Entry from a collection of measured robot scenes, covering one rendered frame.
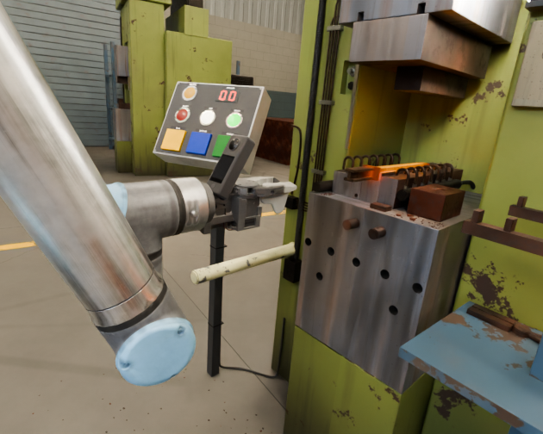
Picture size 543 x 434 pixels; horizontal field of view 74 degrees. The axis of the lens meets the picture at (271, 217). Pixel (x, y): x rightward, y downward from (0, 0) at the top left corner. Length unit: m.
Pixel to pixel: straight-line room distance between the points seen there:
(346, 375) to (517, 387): 0.53
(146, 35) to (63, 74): 3.26
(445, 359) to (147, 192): 0.57
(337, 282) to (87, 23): 8.08
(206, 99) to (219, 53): 4.47
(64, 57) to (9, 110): 8.21
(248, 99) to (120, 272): 0.92
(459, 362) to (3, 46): 0.75
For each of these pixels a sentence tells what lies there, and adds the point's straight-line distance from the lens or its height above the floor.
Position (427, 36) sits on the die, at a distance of 0.98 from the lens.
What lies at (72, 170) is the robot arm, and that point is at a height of 1.08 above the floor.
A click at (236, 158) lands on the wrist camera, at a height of 1.06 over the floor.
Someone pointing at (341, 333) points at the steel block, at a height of 0.54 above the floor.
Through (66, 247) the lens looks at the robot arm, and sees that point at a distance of 0.40.
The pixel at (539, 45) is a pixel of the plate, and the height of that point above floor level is 1.31.
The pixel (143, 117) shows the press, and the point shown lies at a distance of 5.58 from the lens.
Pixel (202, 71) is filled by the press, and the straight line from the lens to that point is 5.67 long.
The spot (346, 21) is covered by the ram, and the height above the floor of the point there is 1.37.
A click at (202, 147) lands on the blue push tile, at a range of 1.21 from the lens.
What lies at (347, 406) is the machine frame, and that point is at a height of 0.32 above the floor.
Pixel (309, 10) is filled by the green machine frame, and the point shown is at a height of 1.45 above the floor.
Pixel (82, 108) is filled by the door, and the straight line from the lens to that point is 8.60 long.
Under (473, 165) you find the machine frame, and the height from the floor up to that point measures 1.00.
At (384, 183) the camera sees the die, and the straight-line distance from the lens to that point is 0.98.
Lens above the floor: 1.15
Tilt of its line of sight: 17 degrees down
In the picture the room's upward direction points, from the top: 5 degrees clockwise
